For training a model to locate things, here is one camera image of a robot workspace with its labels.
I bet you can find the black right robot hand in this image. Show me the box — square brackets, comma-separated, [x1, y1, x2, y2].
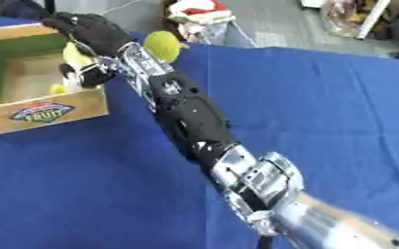
[39, 12, 140, 89]

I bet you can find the yellow black white soft toy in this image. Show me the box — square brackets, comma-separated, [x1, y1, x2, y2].
[48, 41, 97, 96]

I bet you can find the tan cardboard box green inside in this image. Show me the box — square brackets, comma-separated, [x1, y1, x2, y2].
[0, 22, 111, 137]

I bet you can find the yellow-green toy fruit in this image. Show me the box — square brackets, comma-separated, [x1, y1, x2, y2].
[141, 30, 192, 64]

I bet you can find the clear plastic bag with clutter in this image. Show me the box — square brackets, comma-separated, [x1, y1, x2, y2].
[318, 0, 377, 38]

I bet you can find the white pole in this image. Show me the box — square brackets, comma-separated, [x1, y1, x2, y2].
[354, 0, 394, 41]

